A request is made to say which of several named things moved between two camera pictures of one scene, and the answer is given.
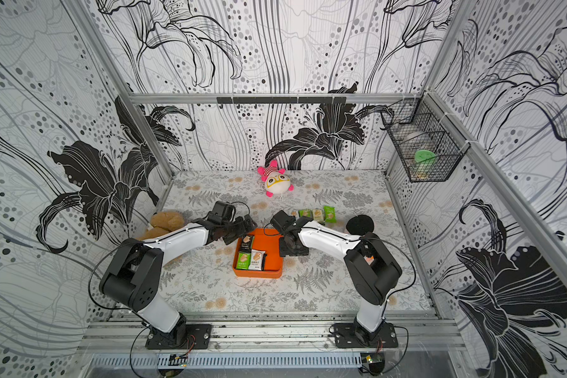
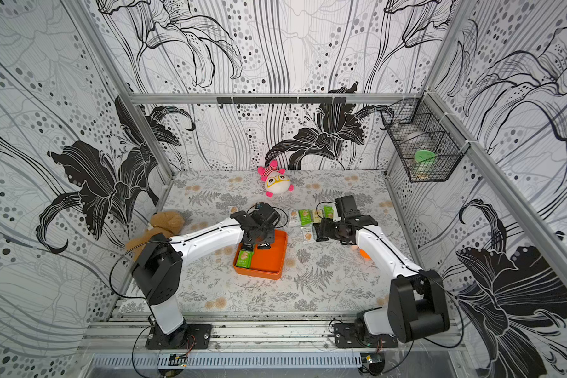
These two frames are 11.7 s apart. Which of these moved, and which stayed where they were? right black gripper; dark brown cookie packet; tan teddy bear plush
Moved: right black gripper
Stayed: tan teddy bear plush; dark brown cookie packet
